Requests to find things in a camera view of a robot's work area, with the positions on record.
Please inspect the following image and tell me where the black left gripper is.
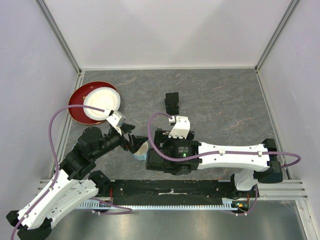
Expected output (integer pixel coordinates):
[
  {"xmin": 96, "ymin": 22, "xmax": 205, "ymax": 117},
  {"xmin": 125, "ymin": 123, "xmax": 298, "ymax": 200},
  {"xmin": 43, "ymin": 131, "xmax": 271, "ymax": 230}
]
[{"xmin": 92, "ymin": 122, "xmax": 149, "ymax": 160}]

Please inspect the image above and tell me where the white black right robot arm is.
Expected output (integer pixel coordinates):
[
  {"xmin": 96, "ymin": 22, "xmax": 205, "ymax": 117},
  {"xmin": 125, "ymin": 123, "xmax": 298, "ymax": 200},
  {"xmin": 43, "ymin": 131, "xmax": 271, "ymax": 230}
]
[{"xmin": 145, "ymin": 129, "xmax": 283, "ymax": 199}]

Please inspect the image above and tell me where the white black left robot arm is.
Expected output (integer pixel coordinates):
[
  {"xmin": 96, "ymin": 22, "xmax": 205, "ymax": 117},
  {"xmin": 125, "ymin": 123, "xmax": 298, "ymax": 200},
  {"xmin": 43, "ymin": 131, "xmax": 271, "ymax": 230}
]
[{"xmin": 6, "ymin": 123, "xmax": 148, "ymax": 240}]

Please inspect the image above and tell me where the black folding phone stand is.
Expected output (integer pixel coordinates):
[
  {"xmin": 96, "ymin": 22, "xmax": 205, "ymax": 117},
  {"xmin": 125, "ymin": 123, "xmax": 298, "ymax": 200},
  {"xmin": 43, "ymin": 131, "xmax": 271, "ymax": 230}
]
[{"xmin": 164, "ymin": 92, "xmax": 179, "ymax": 116}]

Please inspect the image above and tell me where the light blue mug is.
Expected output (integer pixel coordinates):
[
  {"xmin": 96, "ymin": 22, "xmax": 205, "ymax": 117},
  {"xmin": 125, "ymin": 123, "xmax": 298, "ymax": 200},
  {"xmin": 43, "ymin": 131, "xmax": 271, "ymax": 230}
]
[{"xmin": 133, "ymin": 141, "xmax": 149, "ymax": 161}]

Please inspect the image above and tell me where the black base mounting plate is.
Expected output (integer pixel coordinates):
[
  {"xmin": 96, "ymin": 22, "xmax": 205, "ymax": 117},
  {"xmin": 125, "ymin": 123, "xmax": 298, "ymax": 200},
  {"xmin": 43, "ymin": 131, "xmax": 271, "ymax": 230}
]
[{"xmin": 98, "ymin": 179, "xmax": 257, "ymax": 200}]

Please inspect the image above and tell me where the white round plate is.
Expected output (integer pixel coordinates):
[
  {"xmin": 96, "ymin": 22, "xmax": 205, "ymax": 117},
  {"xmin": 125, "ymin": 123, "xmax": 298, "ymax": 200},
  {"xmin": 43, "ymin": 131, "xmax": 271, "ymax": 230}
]
[{"xmin": 83, "ymin": 87, "xmax": 121, "ymax": 121}]

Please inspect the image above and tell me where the red round tray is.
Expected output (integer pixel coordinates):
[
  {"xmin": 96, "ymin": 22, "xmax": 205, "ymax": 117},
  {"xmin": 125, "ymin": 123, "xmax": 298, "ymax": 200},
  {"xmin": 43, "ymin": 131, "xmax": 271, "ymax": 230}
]
[{"xmin": 67, "ymin": 80, "xmax": 121, "ymax": 125}]

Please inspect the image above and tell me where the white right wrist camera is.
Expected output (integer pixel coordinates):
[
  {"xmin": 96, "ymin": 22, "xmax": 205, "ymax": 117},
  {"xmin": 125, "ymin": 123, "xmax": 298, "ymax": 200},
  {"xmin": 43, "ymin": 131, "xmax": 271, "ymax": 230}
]
[{"xmin": 168, "ymin": 115, "xmax": 191, "ymax": 139}]

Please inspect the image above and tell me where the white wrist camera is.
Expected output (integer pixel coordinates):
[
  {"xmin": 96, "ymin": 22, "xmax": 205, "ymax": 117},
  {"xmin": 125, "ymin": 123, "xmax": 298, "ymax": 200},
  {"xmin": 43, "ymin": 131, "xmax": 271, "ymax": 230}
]
[
  {"xmin": 168, "ymin": 115, "xmax": 191, "ymax": 139},
  {"xmin": 106, "ymin": 110, "xmax": 126, "ymax": 135}
]

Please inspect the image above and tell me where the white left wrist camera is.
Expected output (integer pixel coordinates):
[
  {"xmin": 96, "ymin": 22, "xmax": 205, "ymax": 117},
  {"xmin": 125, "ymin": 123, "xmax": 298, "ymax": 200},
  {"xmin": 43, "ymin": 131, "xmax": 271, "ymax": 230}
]
[{"xmin": 106, "ymin": 110, "xmax": 126, "ymax": 135}]

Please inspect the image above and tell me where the aluminium frame post left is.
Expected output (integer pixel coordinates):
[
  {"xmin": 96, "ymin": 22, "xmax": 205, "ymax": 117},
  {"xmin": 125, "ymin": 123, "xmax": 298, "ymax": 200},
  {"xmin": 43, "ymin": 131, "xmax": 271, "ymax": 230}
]
[{"xmin": 35, "ymin": 0, "xmax": 82, "ymax": 75}]

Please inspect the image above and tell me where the aluminium frame post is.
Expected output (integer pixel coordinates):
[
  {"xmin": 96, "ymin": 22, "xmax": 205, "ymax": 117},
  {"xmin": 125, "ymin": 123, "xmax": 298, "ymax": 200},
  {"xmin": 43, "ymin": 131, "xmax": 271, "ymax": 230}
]
[
  {"xmin": 35, "ymin": 0, "xmax": 82, "ymax": 75},
  {"xmin": 254, "ymin": 0, "xmax": 300, "ymax": 73}
]

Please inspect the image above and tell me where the aluminium frame post right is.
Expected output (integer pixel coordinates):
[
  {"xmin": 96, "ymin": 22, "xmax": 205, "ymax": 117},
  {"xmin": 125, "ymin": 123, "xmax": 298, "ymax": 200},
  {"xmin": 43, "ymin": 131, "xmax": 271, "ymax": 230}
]
[{"xmin": 254, "ymin": 0, "xmax": 300, "ymax": 73}]

